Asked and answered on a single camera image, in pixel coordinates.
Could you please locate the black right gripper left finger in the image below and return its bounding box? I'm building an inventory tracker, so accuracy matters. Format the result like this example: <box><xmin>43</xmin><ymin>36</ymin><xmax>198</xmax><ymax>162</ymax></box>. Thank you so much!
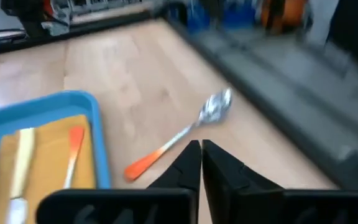
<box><xmin>35</xmin><ymin>139</ymin><xmax>202</xmax><ymax>224</ymax></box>

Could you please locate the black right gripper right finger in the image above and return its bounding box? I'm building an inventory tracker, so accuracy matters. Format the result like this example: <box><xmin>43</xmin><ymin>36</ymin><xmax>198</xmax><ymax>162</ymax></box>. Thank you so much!
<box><xmin>202</xmin><ymin>139</ymin><xmax>358</xmax><ymax>224</ymax></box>

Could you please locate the orange-handled metal fork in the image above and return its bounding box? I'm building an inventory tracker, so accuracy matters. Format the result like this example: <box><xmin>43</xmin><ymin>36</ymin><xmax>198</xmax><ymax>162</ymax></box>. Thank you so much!
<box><xmin>63</xmin><ymin>126</ymin><xmax>85</xmax><ymax>189</ymax></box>

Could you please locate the orange cloth napkin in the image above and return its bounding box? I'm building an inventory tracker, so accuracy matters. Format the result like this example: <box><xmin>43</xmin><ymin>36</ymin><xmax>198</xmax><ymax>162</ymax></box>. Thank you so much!
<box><xmin>0</xmin><ymin>114</ymin><xmax>96</xmax><ymax>224</ymax></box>

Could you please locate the blue plastic tray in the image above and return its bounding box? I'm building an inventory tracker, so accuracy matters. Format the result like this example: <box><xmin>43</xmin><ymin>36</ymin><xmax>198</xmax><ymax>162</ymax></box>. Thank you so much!
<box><xmin>0</xmin><ymin>90</ymin><xmax>111</xmax><ymax>218</ymax></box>

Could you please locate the blue storage bin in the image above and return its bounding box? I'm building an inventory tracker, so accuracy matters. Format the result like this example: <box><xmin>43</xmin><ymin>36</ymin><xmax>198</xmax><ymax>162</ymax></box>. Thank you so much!
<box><xmin>166</xmin><ymin>0</ymin><xmax>219</xmax><ymax>32</ymax></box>
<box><xmin>222</xmin><ymin>0</ymin><xmax>262</xmax><ymax>29</ymax></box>

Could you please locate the orange and black tool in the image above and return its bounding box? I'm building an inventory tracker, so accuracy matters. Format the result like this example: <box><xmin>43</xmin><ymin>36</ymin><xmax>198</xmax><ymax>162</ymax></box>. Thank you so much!
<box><xmin>259</xmin><ymin>0</ymin><xmax>311</xmax><ymax>34</ymax></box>

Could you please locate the orange-handled metal spoon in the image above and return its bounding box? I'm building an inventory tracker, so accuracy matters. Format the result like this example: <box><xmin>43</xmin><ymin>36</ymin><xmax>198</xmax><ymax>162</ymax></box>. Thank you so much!
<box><xmin>123</xmin><ymin>88</ymin><xmax>232</xmax><ymax>183</ymax></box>

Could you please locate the black aluminium table frame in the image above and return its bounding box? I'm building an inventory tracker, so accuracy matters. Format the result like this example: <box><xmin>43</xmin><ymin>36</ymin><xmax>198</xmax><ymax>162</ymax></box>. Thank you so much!
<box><xmin>0</xmin><ymin>7</ymin><xmax>358</xmax><ymax>192</ymax></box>

